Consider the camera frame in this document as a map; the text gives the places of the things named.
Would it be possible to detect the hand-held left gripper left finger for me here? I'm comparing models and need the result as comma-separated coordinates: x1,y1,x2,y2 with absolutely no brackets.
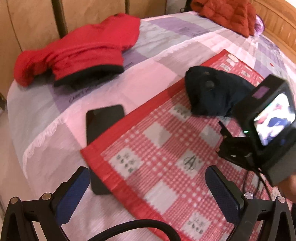
0,166,90,241

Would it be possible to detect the purple patterned pillow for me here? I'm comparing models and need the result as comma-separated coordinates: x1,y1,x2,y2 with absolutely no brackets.
254,14,264,36

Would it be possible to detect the red checked mat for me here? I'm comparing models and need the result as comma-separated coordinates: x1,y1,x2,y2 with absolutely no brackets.
80,49,296,241

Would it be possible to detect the navy blue garment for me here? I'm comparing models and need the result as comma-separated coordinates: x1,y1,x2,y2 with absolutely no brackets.
185,66,257,117

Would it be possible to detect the black braided cable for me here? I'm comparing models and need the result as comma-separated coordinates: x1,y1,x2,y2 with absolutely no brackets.
62,219,181,241
240,166,279,202

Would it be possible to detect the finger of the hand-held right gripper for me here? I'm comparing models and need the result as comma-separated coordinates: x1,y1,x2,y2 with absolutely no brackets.
216,120,262,166

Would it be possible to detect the red jacket with black lining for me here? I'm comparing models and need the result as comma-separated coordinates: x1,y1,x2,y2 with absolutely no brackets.
13,13,140,88

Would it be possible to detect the orange quilted coat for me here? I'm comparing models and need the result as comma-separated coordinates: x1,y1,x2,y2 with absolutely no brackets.
192,0,257,38

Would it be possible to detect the wooden headboard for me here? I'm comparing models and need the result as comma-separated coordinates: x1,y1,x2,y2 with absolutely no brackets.
252,0,296,56

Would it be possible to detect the black smartphone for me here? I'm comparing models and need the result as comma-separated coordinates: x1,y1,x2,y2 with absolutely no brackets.
86,105,125,195

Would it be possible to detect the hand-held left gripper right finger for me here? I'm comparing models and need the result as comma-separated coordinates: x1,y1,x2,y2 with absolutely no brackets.
205,165,296,241

